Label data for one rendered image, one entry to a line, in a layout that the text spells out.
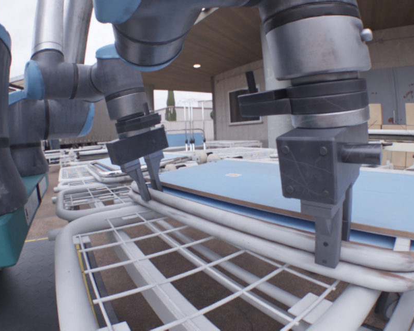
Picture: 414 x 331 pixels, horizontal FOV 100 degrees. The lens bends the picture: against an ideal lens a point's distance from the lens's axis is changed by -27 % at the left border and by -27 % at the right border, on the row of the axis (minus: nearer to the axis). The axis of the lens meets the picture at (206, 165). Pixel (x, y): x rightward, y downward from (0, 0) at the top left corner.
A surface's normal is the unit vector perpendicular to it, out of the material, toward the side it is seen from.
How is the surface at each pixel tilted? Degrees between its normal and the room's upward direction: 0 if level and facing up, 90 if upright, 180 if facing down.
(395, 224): 3
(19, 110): 90
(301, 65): 103
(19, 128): 90
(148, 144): 90
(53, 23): 73
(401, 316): 0
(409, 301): 0
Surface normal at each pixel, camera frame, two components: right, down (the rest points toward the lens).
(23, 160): 0.63, -0.29
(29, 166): 0.79, -0.32
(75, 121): 0.73, 0.40
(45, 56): 0.43, -0.18
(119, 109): -0.06, 0.29
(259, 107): -0.73, 0.33
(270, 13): -0.92, 0.29
